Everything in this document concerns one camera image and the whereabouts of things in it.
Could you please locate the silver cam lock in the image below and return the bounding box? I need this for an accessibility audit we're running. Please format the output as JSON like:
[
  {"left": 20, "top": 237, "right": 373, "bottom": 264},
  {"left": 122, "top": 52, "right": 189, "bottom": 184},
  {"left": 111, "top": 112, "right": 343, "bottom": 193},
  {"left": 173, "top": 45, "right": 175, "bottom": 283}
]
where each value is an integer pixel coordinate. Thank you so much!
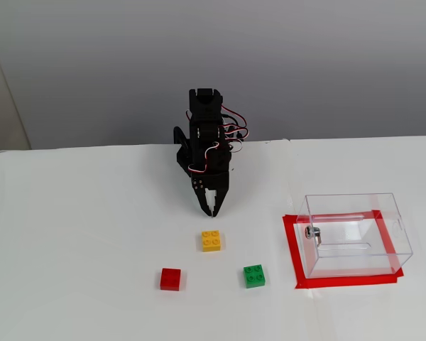
[{"left": 304, "top": 225, "right": 324, "bottom": 247}]

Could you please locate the yellow lego brick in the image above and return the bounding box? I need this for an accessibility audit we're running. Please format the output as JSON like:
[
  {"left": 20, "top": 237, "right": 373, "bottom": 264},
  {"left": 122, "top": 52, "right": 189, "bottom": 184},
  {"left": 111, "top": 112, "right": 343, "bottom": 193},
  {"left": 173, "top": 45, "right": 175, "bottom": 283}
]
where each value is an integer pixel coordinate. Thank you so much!
[{"left": 201, "top": 229, "right": 226, "bottom": 253}]

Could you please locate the black table clamp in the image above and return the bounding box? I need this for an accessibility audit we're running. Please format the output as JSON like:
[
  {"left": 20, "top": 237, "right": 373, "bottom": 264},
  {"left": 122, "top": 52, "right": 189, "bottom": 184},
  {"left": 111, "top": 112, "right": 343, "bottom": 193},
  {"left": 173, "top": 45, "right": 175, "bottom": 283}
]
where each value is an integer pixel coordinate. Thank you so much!
[{"left": 173, "top": 126, "right": 192, "bottom": 150}]

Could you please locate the red lego brick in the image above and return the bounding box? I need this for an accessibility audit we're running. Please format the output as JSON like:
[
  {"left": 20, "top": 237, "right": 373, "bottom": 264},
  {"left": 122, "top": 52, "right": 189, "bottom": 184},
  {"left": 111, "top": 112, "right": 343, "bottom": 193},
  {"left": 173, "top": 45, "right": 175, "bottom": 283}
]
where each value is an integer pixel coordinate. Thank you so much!
[{"left": 160, "top": 268, "right": 182, "bottom": 292}]

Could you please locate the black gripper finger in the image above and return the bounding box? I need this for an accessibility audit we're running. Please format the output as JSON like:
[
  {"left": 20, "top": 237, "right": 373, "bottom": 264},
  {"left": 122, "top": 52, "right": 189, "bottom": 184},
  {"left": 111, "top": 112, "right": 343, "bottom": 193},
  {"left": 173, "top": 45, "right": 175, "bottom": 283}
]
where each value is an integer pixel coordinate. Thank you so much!
[
  {"left": 211, "top": 184, "right": 230, "bottom": 217},
  {"left": 192, "top": 185, "right": 213, "bottom": 217}
]

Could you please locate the green lego brick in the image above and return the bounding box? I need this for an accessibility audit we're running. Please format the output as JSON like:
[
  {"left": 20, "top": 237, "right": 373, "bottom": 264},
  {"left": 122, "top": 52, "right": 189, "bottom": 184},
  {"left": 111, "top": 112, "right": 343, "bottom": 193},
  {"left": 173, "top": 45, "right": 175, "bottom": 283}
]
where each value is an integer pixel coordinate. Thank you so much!
[{"left": 243, "top": 264, "right": 267, "bottom": 289}]

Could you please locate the transparent plastic box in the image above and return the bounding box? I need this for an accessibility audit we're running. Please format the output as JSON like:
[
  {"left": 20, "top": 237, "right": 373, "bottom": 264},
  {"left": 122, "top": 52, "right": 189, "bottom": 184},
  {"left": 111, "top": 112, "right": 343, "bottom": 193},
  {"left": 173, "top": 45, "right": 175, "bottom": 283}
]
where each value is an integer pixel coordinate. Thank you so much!
[{"left": 296, "top": 193, "right": 414, "bottom": 279}]

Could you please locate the red tape square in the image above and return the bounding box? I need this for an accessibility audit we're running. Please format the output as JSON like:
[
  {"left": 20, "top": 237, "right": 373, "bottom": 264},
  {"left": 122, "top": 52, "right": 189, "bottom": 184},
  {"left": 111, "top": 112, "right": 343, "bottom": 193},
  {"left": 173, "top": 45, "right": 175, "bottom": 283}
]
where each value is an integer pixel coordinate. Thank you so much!
[{"left": 282, "top": 210, "right": 405, "bottom": 290}]

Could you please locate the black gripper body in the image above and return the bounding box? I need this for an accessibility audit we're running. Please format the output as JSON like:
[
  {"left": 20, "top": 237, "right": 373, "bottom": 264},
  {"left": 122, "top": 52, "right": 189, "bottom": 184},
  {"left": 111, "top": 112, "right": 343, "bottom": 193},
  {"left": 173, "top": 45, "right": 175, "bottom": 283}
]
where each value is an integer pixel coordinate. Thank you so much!
[{"left": 190, "top": 148, "right": 233, "bottom": 192}]

